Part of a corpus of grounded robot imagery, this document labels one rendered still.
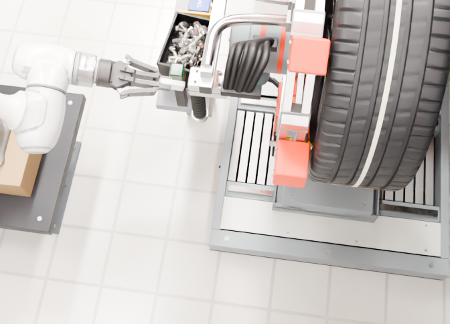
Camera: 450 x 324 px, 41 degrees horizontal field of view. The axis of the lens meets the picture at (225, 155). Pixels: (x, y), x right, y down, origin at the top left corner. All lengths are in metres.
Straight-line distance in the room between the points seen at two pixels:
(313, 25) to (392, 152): 0.32
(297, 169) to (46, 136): 0.63
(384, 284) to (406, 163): 0.96
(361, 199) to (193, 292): 0.67
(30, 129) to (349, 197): 1.06
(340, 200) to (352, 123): 0.81
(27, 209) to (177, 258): 0.56
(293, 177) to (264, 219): 0.81
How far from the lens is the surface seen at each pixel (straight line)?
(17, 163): 2.01
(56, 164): 2.09
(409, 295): 2.27
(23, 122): 1.57
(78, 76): 1.63
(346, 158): 1.35
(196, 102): 1.48
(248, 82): 1.33
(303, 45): 1.20
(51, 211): 2.04
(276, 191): 2.14
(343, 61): 1.24
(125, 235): 2.27
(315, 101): 1.76
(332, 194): 2.07
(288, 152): 1.39
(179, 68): 1.75
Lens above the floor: 2.16
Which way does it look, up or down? 68 degrees down
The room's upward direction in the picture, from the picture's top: 2 degrees counter-clockwise
